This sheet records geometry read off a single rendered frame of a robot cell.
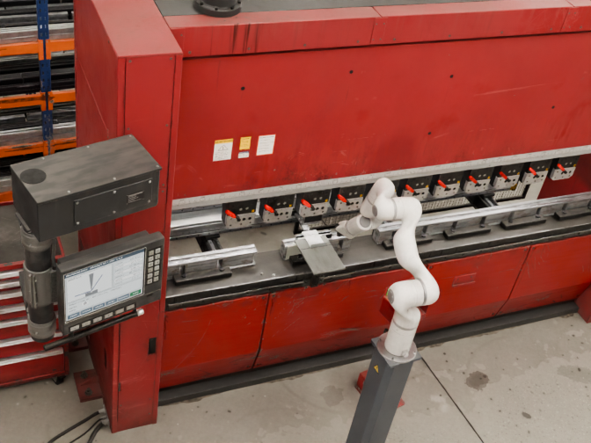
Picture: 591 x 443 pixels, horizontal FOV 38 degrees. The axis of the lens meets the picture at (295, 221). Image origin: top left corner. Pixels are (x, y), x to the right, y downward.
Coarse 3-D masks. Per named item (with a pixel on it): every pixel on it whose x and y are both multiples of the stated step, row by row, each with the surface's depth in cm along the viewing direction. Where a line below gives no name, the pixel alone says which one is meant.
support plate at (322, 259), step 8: (296, 240) 448; (304, 240) 449; (328, 240) 452; (304, 248) 444; (312, 248) 445; (320, 248) 446; (328, 248) 447; (304, 256) 440; (312, 256) 440; (320, 256) 441; (328, 256) 442; (336, 256) 443; (312, 264) 436; (320, 264) 437; (328, 264) 438; (336, 264) 438; (312, 272) 432; (320, 272) 432
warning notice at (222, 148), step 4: (220, 140) 383; (224, 140) 384; (228, 140) 385; (232, 140) 386; (216, 144) 384; (220, 144) 385; (224, 144) 386; (228, 144) 386; (216, 148) 385; (220, 148) 386; (224, 148) 387; (228, 148) 388; (216, 152) 387; (220, 152) 388; (224, 152) 389; (228, 152) 389; (216, 156) 388; (220, 156) 389; (224, 156) 390; (228, 156) 391; (216, 160) 390
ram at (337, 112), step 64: (192, 64) 352; (256, 64) 364; (320, 64) 377; (384, 64) 391; (448, 64) 406; (512, 64) 423; (576, 64) 440; (192, 128) 373; (256, 128) 387; (320, 128) 402; (384, 128) 418; (448, 128) 435; (512, 128) 454; (576, 128) 474; (192, 192) 397
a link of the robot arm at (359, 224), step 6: (360, 216) 420; (348, 222) 429; (354, 222) 421; (360, 222) 419; (366, 222) 420; (348, 228) 429; (354, 228) 423; (360, 228) 419; (366, 228) 420; (354, 234) 430
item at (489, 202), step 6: (492, 192) 529; (468, 198) 543; (474, 198) 536; (480, 198) 530; (486, 198) 528; (492, 198) 528; (474, 204) 538; (480, 204) 532; (486, 204) 526; (492, 204) 527; (498, 204) 524
